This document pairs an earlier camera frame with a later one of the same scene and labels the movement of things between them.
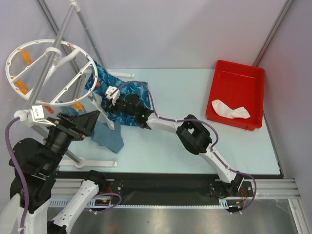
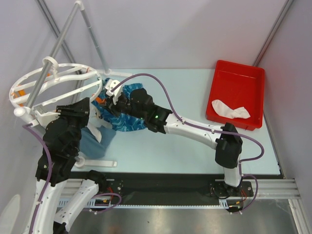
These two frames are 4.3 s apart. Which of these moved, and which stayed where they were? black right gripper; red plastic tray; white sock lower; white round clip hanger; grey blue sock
Moved: grey blue sock; white round clip hanger
Stayed: black right gripper; red plastic tray; white sock lower
